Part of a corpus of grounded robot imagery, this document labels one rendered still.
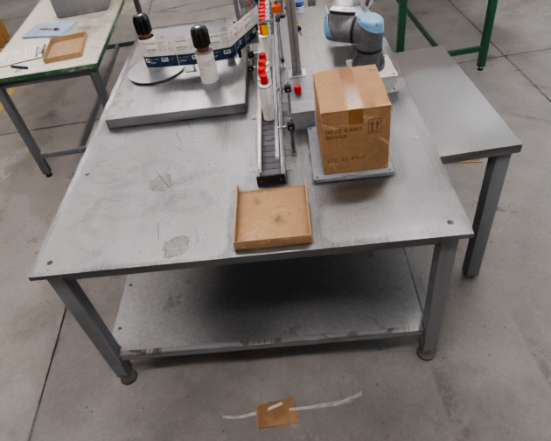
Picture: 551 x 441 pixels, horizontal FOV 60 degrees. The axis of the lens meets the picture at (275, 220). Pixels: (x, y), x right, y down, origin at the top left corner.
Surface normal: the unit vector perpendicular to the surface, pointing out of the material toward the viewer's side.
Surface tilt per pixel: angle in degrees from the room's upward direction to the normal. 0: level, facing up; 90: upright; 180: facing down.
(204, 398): 0
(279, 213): 0
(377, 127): 90
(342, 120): 90
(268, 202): 0
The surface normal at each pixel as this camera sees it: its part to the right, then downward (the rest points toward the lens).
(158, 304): -0.13, -0.70
